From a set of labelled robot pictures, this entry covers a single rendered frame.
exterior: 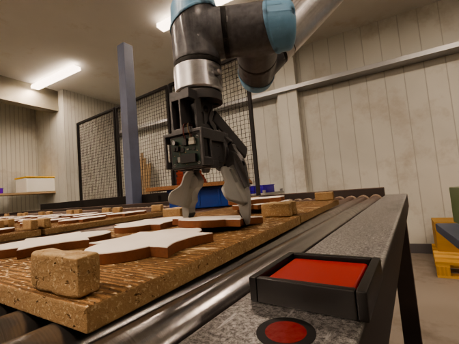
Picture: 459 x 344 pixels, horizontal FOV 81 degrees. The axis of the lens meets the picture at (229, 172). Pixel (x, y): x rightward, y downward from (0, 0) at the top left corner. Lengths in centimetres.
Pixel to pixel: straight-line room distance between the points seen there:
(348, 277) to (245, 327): 8
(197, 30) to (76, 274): 36
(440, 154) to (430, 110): 56
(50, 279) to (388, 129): 413
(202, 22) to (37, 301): 38
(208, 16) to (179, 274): 35
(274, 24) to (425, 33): 418
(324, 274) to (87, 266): 16
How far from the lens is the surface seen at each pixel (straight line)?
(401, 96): 430
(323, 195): 92
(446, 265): 335
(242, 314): 19
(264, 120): 453
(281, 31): 45
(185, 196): 45
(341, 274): 22
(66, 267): 20
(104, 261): 28
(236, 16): 45
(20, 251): 40
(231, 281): 24
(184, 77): 42
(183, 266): 24
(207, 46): 44
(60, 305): 21
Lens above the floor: 99
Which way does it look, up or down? 4 degrees up
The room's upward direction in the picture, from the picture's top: 5 degrees counter-clockwise
